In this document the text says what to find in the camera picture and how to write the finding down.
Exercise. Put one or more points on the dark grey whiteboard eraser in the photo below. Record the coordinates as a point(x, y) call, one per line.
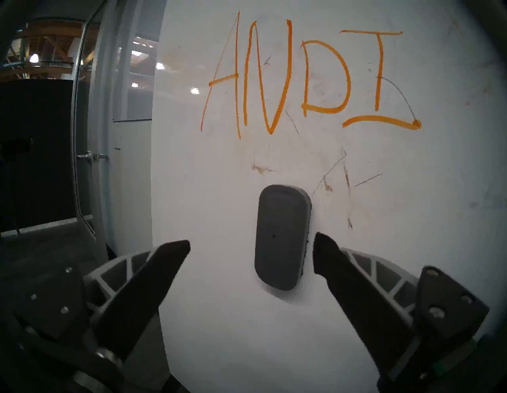
point(281, 237)

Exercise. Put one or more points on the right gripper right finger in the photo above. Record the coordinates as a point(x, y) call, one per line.
point(364, 301)

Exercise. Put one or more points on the white freestanding whiteboard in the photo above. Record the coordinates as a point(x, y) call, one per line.
point(396, 198)

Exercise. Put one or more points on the wall-mounted glass board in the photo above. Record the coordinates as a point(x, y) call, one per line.
point(134, 99)

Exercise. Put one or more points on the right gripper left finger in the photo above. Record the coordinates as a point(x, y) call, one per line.
point(134, 293)

